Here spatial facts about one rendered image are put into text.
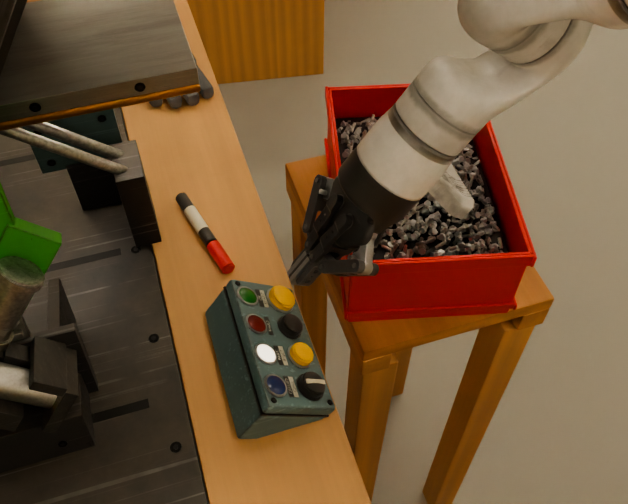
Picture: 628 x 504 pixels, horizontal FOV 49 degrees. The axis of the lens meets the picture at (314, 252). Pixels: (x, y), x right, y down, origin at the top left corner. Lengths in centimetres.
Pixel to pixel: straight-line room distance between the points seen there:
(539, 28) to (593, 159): 183
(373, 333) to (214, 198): 26
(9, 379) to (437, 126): 42
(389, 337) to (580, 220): 138
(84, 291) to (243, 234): 19
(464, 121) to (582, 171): 175
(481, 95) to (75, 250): 50
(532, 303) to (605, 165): 147
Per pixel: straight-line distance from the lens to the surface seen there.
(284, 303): 71
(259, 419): 65
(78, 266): 83
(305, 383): 66
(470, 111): 57
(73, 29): 75
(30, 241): 60
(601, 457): 177
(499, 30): 54
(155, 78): 67
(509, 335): 97
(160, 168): 91
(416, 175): 59
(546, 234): 209
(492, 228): 88
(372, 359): 86
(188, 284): 78
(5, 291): 59
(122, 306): 78
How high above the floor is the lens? 152
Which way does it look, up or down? 52 degrees down
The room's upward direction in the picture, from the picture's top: straight up
